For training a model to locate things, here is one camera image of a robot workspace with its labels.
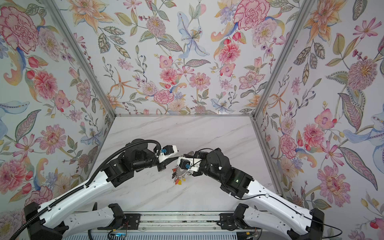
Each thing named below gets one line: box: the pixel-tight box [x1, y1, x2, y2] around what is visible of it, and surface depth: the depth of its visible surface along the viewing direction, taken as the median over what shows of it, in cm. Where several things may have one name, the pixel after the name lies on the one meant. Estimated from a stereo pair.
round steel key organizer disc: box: [171, 165, 191, 185], surface depth 74 cm
